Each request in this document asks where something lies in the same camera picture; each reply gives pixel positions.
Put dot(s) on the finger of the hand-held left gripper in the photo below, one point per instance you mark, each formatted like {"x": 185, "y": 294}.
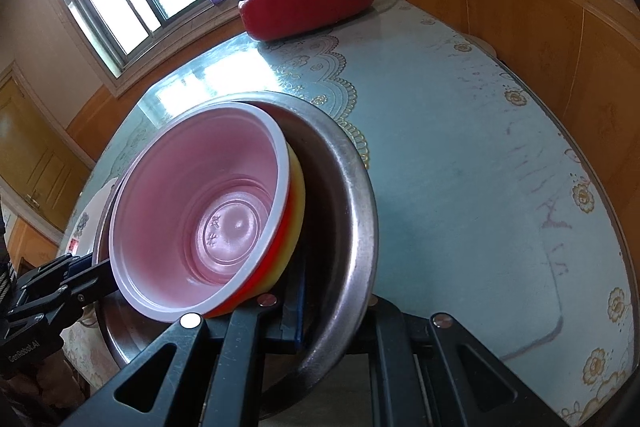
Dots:
{"x": 90, "y": 287}
{"x": 60, "y": 268}

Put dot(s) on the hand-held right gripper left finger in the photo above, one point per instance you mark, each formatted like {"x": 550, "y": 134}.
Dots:
{"x": 295, "y": 307}

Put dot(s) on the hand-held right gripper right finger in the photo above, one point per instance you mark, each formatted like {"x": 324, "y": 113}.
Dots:
{"x": 387, "y": 327}

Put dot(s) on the white deep plate red characters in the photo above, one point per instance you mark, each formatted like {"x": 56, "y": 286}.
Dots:
{"x": 92, "y": 217}

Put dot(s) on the yellow plastic bowl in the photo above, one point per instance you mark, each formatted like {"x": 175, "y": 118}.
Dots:
{"x": 297, "y": 217}

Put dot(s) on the stainless steel bowl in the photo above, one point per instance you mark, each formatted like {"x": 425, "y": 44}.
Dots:
{"x": 345, "y": 217}

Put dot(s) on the red plastic bowl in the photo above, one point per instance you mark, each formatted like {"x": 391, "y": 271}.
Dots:
{"x": 215, "y": 207}

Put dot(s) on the person's left hand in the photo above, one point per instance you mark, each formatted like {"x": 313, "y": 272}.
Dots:
{"x": 50, "y": 394}

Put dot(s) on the wooden door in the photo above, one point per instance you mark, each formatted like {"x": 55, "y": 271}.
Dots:
{"x": 35, "y": 147}

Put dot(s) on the red electric cooking pot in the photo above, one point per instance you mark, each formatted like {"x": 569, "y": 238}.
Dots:
{"x": 310, "y": 9}

